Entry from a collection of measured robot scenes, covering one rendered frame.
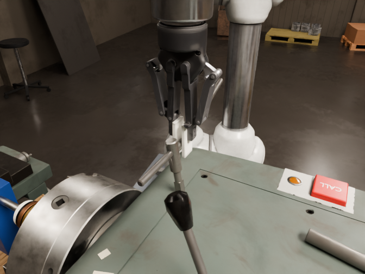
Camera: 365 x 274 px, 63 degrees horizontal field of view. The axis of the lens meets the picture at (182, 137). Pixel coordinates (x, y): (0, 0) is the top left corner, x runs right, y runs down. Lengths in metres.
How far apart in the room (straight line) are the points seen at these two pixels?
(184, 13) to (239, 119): 0.71
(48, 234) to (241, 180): 0.38
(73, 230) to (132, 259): 0.15
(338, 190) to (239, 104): 0.53
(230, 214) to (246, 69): 0.59
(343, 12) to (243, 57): 6.96
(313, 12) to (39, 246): 7.61
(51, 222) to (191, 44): 0.40
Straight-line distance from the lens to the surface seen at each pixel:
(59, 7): 5.29
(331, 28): 7.95
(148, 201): 0.57
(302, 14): 7.88
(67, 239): 0.59
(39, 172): 1.29
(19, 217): 0.84
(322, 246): 0.52
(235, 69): 1.02
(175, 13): 0.42
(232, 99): 1.06
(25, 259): 0.64
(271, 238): 0.52
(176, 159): 0.52
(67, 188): 0.66
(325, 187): 0.63
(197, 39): 0.45
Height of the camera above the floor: 1.65
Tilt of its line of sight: 32 degrees down
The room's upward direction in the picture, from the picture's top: straight up
